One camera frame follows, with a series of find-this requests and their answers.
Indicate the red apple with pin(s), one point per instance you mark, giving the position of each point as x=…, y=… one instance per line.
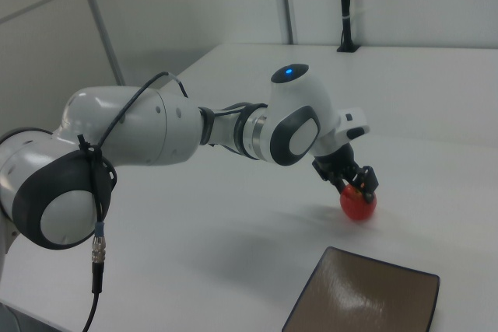
x=356, y=207

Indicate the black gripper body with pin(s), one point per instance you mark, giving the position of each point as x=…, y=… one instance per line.
x=336, y=161

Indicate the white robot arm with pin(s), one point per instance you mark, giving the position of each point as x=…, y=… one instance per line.
x=155, y=126

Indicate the square brown ceramic plate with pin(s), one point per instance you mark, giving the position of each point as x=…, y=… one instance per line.
x=362, y=293

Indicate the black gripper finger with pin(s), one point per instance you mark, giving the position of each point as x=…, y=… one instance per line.
x=335, y=183
x=369, y=182

